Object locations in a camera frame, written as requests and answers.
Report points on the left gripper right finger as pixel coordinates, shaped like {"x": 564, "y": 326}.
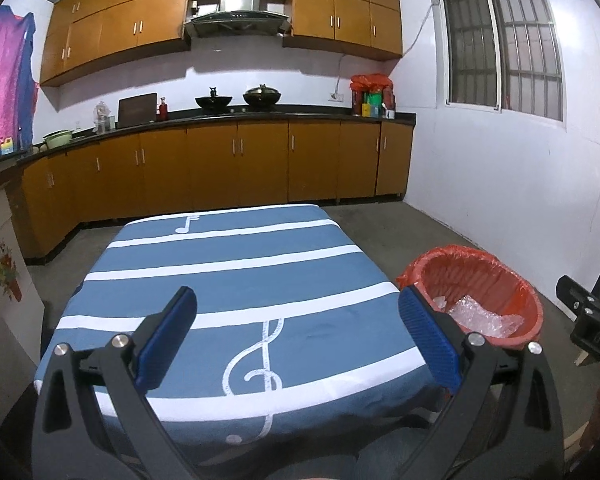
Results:
{"x": 502, "y": 420}

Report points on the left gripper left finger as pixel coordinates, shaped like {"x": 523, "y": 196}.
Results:
{"x": 70, "y": 439}

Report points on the clear bubble wrap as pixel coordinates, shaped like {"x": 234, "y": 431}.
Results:
{"x": 467, "y": 312}

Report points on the red lined trash basket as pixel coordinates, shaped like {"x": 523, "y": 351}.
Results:
{"x": 455, "y": 271}

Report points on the blue striped tablecloth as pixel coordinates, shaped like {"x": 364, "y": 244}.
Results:
{"x": 297, "y": 329}

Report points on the wooden lower cabinets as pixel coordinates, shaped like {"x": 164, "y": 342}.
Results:
{"x": 204, "y": 167}

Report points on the wooden cabinets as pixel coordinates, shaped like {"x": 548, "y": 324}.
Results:
{"x": 86, "y": 36}
{"x": 204, "y": 167}

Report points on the green basin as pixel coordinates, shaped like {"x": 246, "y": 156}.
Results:
{"x": 57, "y": 139}

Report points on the yellow detergent bottle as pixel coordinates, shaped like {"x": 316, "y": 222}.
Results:
{"x": 7, "y": 146}

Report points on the clear bag on counter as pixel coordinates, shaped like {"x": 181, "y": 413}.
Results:
{"x": 104, "y": 120}

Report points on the barred window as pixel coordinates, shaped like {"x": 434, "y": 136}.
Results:
{"x": 503, "y": 55}

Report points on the red bottle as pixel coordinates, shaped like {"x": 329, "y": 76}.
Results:
{"x": 163, "y": 111}

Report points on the dark cutting board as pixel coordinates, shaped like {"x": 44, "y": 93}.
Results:
{"x": 137, "y": 110}

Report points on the red bag covered rack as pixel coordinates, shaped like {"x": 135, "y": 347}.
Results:
{"x": 372, "y": 96}

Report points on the black wok left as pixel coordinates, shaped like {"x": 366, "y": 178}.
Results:
{"x": 214, "y": 102}

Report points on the pink purple curtain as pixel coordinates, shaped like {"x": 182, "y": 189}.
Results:
{"x": 18, "y": 89}

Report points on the black lidded wok right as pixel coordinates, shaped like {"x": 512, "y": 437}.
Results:
{"x": 262, "y": 97}

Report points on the wooden upper cabinets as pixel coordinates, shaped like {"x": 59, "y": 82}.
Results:
{"x": 86, "y": 36}

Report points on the steel range hood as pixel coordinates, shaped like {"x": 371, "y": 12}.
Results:
{"x": 229, "y": 18}

